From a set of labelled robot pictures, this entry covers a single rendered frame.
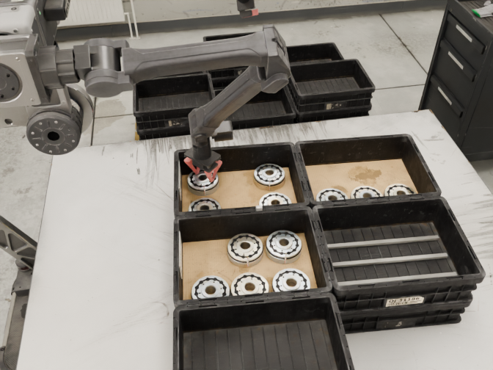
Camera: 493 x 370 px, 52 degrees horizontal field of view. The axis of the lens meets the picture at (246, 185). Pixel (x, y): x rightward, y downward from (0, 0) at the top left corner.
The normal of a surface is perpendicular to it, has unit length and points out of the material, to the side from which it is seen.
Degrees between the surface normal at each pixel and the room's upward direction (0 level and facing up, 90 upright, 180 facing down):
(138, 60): 32
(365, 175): 0
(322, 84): 0
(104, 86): 122
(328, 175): 0
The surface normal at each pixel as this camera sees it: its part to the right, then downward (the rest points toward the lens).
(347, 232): -0.01, -0.73
